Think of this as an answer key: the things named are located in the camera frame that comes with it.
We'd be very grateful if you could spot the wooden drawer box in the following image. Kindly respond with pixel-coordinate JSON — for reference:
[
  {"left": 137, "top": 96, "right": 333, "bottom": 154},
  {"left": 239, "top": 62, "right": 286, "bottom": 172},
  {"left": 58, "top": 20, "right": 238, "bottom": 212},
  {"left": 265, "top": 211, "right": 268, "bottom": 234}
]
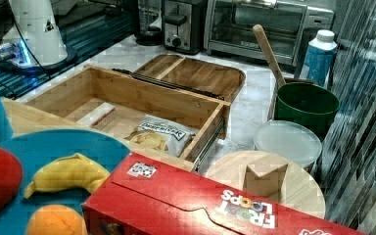
[{"left": 1, "top": 64, "right": 232, "bottom": 173}]

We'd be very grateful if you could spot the silver toaster oven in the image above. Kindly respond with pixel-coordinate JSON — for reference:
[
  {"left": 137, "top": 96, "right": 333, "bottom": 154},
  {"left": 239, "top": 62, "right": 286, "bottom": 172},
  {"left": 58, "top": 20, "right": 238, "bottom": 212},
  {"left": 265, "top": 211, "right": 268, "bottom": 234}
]
[{"left": 204, "top": 0, "right": 336, "bottom": 67}]

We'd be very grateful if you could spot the yellow banana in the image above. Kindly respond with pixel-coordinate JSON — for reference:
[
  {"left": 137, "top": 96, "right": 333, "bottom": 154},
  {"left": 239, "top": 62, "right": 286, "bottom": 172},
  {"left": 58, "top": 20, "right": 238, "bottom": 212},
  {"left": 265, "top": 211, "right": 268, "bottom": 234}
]
[{"left": 23, "top": 153, "right": 110, "bottom": 199}]

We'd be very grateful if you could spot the wooden spoon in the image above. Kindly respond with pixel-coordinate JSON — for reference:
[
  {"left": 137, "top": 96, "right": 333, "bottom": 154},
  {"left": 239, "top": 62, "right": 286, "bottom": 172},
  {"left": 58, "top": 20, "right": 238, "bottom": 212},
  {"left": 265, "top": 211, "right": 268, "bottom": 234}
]
[{"left": 253, "top": 24, "right": 286, "bottom": 87}]

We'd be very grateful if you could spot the blue white bottle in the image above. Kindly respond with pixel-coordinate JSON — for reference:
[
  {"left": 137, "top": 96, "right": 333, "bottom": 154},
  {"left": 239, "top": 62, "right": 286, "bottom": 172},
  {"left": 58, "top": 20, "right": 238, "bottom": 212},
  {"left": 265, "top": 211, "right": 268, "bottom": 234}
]
[{"left": 300, "top": 29, "right": 337, "bottom": 86}]

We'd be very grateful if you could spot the glass french press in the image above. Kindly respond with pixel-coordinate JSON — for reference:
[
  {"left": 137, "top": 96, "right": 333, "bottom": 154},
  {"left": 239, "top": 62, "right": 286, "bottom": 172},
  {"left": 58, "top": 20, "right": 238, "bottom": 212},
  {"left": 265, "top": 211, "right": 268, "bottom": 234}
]
[{"left": 136, "top": 0, "right": 162, "bottom": 46}]

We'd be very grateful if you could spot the wooden cutting board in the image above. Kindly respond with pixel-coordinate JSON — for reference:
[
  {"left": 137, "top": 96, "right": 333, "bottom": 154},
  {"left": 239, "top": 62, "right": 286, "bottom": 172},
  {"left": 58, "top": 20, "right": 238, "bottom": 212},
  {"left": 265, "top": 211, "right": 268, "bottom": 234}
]
[{"left": 135, "top": 55, "right": 246, "bottom": 103}]

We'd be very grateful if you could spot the green mug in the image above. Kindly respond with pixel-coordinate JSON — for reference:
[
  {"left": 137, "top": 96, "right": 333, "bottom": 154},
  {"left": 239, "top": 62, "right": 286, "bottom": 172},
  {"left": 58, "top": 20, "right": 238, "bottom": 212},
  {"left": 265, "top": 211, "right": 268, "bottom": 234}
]
[{"left": 273, "top": 82, "right": 340, "bottom": 139}]

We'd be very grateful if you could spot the jar with wooden lid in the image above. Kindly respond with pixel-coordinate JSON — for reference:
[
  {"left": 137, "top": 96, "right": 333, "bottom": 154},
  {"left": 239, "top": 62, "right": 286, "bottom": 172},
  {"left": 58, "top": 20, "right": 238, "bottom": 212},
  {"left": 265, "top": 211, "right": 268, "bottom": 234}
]
[{"left": 205, "top": 151, "right": 326, "bottom": 218}]

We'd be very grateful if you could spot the orange fruit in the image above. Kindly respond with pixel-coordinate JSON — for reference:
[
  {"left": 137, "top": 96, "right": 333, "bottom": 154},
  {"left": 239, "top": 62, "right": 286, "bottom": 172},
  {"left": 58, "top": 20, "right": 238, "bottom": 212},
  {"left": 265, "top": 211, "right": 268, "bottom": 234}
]
[{"left": 25, "top": 205, "right": 88, "bottom": 235}]

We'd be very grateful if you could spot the silver toaster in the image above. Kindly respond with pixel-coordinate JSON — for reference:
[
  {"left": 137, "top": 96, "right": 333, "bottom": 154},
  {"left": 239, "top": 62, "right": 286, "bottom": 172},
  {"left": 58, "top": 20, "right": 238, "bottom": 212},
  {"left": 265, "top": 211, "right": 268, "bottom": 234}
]
[{"left": 162, "top": 0, "right": 208, "bottom": 55}]

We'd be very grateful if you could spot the red Froot Loops box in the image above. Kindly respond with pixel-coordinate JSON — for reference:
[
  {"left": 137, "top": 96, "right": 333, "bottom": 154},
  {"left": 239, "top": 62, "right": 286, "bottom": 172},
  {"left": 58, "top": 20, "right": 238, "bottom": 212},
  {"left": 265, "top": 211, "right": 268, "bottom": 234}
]
[{"left": 82, "top": 153, "right": 365, "bottom": 235}]

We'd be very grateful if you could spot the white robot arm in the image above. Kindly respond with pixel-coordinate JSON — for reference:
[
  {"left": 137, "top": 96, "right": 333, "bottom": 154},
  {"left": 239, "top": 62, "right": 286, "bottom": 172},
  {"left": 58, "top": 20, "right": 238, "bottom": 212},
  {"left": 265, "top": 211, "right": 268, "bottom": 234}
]
[{"left": 3, "top": 0, "right": 68, "bottom": 69}]

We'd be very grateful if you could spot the clear lidded jar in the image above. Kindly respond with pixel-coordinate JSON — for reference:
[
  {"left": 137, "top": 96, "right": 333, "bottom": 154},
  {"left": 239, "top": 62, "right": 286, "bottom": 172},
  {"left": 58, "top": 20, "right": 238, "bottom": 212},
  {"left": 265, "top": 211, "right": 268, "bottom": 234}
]
[{"left": 254, "top": 120, "right": 322, "bottom": 170}]

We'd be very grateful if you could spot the white chips bag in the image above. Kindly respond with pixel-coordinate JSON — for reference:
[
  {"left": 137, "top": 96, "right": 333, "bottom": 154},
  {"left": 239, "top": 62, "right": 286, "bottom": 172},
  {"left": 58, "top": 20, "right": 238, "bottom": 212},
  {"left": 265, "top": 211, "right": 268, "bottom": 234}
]
[{"left": 126, "top": 115, "right": 197, "bottom": 157}]

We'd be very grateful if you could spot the white butter stick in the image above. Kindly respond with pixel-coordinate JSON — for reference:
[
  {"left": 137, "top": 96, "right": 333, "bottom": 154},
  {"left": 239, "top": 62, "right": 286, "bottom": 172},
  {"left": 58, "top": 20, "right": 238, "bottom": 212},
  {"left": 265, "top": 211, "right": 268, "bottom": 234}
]
[{"left": 77, "top": 103, "right": 116, "bottom": 130}]

